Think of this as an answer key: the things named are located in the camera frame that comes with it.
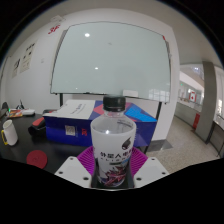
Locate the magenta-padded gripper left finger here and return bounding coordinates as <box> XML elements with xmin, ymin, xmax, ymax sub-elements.
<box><xmin>54</xmin><ymin>145</ymin><xmax>98</xmax><ymax>188</ymax></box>

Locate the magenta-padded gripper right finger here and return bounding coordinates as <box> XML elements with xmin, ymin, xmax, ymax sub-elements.
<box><xmin>125</xmin><ymin>148</ymin><xmax>170</xmax><ymax>189</ymax></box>

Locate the clear bottle with white label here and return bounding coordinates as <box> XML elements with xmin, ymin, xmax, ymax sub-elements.
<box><xmin>90</xmin><ymin>95</ymin><xmax>137</xmax><ymax>189</ymax></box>

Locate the flat round red coaster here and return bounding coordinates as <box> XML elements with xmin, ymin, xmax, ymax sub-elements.
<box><xmin>26</xmin><ymin>149</ymin><xmax>49</xmax><ymax>170</ymax></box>

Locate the blue cardboard box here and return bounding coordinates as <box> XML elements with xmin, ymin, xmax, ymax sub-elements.
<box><xmin>43</xmin><ymin>99</ymin><xmax>158</xmax><ymax>148</ymax></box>

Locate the red and black tool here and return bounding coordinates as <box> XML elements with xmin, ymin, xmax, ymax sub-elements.
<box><xmin>28</xmin><ymin>116</ymin><xmax>47</xmax><ymax>136</ymax></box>

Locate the white paper booklet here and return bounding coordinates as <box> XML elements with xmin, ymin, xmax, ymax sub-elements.
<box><xmin>42</xmin><ymin>99</ymin><xmax>97</xmax><ymax>120</ymax></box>

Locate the red fire extinguisher cabinet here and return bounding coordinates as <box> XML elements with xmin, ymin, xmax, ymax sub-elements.
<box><xmin>192</xmin><ymin>113</ymin><xmax>201</xmax><ymax>130</ymax></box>

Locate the white tube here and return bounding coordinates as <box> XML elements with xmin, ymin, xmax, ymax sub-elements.
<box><xmin>20</xmin><ymin>108</ymin><xmax>36</xmax><ymax>117</ymax></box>

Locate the whiteboard on stand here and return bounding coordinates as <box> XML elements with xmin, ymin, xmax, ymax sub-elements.
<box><xmin>49</xmin><ymin>21</ymin><xmax>172</xmax><ymax>121</ymax></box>

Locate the white mug with yellow handle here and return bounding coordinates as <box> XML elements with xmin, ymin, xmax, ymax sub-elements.
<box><xmin>0</xmin><ymin>119</ymin><xmax>19</xmax><ymax>147</ymax></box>

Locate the small white wall poster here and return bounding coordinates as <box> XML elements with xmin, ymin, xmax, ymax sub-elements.
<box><xmin>12</xmin><ymin>58</ymin><xmax>22</xmax><ymax>79</ymax></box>

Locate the large white wall poster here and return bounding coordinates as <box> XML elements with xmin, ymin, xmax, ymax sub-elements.
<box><xmin>19</xmin><ymin>41</ymin><xmax>37</xmax><ymax>74</ymax></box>

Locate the red wall lettering sign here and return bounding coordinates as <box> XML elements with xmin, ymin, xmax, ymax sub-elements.
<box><xmin>47</xmin><ymin>24</ymin><xmax>61</xmax><ymax>35</ymax></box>

